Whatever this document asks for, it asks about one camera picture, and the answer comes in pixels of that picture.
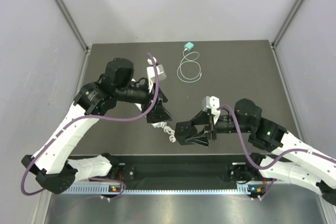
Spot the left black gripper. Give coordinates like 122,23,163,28
115,78,173,123

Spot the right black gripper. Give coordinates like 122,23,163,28
186,109,253,146

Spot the black cube adapter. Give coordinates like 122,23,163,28
174,121,197,145

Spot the white power strip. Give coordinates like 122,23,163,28
134,103,166,128

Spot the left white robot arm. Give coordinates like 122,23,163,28
20,56,176,196

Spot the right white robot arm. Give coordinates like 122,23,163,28
175,97,335,205

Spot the teal charger block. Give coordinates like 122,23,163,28
184,42,194,51

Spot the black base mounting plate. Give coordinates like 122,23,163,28
109,154,262,189

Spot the white power strip cord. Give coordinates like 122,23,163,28
160,121,177,143

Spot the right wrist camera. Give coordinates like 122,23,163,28
202,96,220,125

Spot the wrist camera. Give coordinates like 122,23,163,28
202,96,220,125
146,57,167,92

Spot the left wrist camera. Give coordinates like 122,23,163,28
146,57,167,92

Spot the grey slotted cable duct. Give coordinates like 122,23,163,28
62,183,266,196

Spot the left aluminium frame post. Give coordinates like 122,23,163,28
54,0,89,52

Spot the aluminium frame post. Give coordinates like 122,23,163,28
270,0,305,49
54,0,89,52

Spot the right aluminium frame post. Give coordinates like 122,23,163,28
270,0,305,49

